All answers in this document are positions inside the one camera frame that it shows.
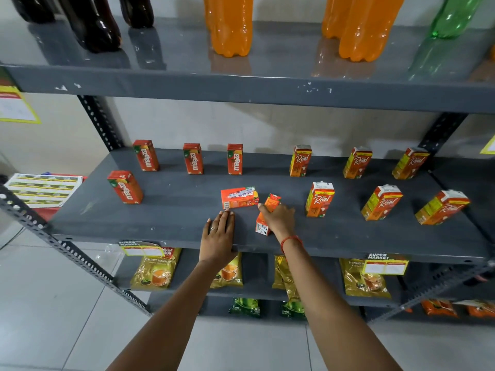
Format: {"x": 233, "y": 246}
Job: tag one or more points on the person's right hand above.
{"x": 282, "y": 222}

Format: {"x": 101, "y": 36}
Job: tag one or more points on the person's left hand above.
{"x": 217, "y": 243}

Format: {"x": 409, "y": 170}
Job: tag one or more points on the person's right thumb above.
{"x": 265, "y": 210}

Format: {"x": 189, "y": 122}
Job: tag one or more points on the person's left little finger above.
{"x": 206, "y": 228}

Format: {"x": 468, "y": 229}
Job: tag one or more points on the person's left middle finger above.
{"x": 222, "y": 222}

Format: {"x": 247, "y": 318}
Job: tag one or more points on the red juice carton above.
{"x": 146, "y": 155}
{"x": 235, "y": 159}
{"x": 239, "y": 198}
{"x": 263, "y": 224}
{"x": 193, "y": 159}
{"x": 125, "y": 188}

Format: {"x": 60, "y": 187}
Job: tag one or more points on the person's left forearm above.
{"x": 174, "y": 324}

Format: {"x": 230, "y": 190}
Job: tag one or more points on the person's right forearm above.
{"x": 332, "y": 316}

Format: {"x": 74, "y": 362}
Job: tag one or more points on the grey metal shelf rack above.
{"x": 174, "y": 216}

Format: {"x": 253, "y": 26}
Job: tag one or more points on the gold tea packet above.
{"x": 285, "y": 276}
{"x": 156, "y": 272}
{"x": 229, "y": 273}
{"x": 363, "y": 282}

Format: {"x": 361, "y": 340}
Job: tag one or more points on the shelf price label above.
{"x": 141, "y": 249}
{"x": 385, "y": 265}

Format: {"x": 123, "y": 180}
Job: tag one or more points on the green tea packet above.
{"x": 245, "y": 307}
{"x": 293, "y": 309}

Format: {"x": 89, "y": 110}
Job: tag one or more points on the group of orange white-top cartons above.
{"x": 381, "y": 203}

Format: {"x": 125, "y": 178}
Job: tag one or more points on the white label sheets with yellow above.
{"x": 42, "y": 189}

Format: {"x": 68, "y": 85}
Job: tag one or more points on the orange soda bottle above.
{"x": 367, "y": 30}
{"x": 232, "y": 26}
{"x": 330, "y": 17}

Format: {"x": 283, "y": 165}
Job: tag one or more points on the orange snack packet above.
{"x": 439, "y": 308}
{"x": 481, "y": 309}

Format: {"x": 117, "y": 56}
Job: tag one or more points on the dark cola bottle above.
{"x": 33, "y": 9}
{"x": 92, "y": 26}
{"x": 137, "y": 11}

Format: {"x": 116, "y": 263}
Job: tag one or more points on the green soda bottle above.
{"x": 456, "y": 15}

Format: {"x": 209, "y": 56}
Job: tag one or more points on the yellow-edged wall poster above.
{"x": 15, "y": 108}

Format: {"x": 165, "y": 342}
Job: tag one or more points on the yellow wall sign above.
{"x": 489, "y": 146}

